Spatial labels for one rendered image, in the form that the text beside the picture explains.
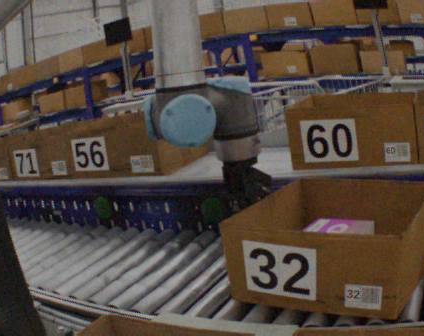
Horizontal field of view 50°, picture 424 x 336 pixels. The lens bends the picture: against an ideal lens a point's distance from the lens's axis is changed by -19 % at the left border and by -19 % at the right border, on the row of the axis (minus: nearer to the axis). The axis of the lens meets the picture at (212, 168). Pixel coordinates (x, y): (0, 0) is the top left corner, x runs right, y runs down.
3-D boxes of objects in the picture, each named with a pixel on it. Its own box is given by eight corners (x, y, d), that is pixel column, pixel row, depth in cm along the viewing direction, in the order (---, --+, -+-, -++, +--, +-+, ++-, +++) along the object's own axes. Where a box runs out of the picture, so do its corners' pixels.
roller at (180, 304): (173, 331, 99) (157, 336, 101) (268, 239, 143) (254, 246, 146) (159, 313, 99) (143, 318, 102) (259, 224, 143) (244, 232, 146)
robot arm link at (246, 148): (225, 132, 116) (267, 129, 112) (229, 154, 117) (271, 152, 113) (205, 142, 108) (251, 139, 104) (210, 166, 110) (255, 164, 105)
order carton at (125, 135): (72, 181, 177) (64, 134, 173) (117, 159, 202) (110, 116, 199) (164, 178, 159) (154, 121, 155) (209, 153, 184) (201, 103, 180)
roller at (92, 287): (67, 293, 111) (81, 309, 111) (171, 223, 156) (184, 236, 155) (61, 302, 114) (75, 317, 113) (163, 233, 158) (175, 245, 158)
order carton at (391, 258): (229, 299, 103) (216, 223, 100) (305, 245, 125) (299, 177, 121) (396, 320, 77) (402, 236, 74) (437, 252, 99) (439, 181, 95)
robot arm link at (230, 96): (195, 79, 111) (241, 72, 113) (205, 137, 114) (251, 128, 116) (205, 80, 102) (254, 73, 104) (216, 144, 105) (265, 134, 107)
